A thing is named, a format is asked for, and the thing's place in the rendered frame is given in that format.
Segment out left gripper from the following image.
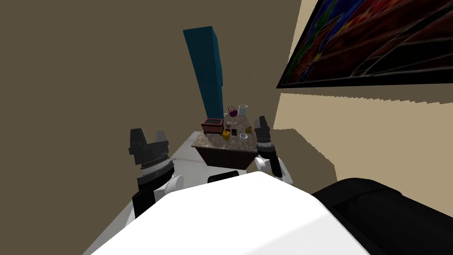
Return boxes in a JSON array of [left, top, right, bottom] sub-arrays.
[[128, 127, 171, 168]]

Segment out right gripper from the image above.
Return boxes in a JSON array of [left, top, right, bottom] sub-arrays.
[[253, 116, 273, 144]]

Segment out red toaster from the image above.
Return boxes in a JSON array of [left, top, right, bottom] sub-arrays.
[[200, 117, 225, 135]]

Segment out dark brown marble-topped counter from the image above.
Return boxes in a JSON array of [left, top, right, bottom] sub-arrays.
[[191, 114, 260, 170]]

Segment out tall teal cabinet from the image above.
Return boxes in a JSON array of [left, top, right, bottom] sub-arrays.
[[182, 25, 225, 120]]

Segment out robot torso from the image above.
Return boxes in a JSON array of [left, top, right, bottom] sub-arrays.
[[90, 170, 372, 255]]

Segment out colourful framed wall picture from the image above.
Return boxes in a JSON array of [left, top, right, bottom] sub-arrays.
[[276, 0, 453, 89]]

